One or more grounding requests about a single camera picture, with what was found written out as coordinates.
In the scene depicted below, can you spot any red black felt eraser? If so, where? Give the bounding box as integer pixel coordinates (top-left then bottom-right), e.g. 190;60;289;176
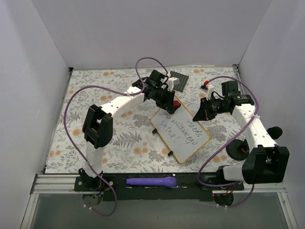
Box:
173;100;181;109

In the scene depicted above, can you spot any yellow framed small whiteboard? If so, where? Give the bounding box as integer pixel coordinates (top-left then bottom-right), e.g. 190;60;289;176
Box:
151;96;211;164

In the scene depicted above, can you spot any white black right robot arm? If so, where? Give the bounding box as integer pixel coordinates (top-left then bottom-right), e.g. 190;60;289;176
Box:
193;81;290;190

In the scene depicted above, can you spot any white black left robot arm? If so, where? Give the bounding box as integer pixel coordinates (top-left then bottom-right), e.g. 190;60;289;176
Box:
79;70;181;191

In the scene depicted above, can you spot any dark grey studded baseplate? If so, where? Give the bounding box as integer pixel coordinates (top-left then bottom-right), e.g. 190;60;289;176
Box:
170;71;189;93

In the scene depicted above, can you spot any black round stand base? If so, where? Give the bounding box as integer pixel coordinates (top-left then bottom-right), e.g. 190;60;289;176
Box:
226;139;249;161

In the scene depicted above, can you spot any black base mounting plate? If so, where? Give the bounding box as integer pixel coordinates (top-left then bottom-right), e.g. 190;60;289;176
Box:
74;172;244;205

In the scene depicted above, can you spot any purple marker pen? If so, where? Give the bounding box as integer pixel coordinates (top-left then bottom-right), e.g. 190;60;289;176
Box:
126;177;177;187

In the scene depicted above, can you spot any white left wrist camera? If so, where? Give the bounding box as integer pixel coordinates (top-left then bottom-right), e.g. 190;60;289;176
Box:
165;77;180;92

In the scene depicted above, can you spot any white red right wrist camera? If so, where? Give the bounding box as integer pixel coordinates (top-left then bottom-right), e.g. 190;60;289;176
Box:
200;81;215;100

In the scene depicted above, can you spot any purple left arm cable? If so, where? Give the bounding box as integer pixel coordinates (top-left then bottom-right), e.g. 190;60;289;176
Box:
63;56;171;217

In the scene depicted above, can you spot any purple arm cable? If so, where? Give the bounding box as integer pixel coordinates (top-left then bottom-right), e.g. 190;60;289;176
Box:
63;56;171;217
197;76;260;208

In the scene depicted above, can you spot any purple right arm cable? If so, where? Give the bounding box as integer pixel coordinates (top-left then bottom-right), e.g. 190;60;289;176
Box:
197;76;260;208

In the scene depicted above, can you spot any aluminium frame rail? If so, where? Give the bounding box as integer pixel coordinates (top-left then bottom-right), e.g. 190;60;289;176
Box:
30;173;81;194

